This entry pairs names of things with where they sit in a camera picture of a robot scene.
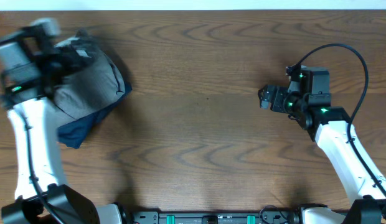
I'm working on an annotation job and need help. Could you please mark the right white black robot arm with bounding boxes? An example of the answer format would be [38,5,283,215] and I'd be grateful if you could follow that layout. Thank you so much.
[258,84,386,223]

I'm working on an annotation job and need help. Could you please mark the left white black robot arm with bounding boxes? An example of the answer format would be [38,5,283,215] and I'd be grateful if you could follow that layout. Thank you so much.
[0,18,132,223]

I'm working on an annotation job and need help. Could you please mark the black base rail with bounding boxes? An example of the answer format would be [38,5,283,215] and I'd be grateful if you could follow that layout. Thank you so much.
[127,203,352,224]

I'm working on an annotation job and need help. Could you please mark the folded navy blue garment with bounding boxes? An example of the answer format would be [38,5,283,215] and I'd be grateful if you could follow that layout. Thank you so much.
[57,82,133,149]

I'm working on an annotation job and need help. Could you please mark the grey shorts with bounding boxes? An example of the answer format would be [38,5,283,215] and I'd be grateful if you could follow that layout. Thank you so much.
[54,36,131,126]

